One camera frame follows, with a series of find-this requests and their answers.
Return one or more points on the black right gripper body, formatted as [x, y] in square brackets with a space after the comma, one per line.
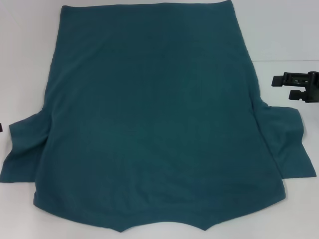
[312, 84]

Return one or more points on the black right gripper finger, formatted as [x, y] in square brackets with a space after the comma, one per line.
[278, 81]
[295, 95]

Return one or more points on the blue short-sleeved shirt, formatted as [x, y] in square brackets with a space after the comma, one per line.
[154, 112]

